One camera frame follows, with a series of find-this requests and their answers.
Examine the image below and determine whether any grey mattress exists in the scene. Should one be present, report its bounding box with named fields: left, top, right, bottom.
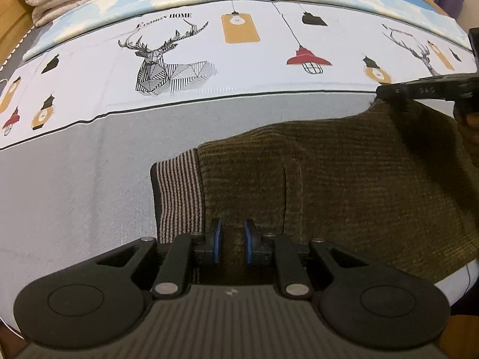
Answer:
left=0, top=26, right=40, bottom=73

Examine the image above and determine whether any deer and lamp printed bedsheet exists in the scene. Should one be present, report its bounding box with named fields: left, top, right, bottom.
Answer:
left=0, top=0, right=479, bottom=335

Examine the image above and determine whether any olive green knitted sweater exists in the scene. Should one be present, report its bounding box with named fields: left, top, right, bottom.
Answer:
left=150, top=97, right=479, bottom=288

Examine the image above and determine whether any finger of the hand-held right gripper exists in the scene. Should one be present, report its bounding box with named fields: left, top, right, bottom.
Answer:
left=376, top=74, right=479, bottom=102

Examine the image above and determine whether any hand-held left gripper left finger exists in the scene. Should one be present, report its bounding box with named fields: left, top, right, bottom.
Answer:
left=96, top=219, right=223, bottom=300

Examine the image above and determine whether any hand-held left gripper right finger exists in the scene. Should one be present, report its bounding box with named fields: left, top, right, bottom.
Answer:
left=244, top=219, right=370, bottom=300

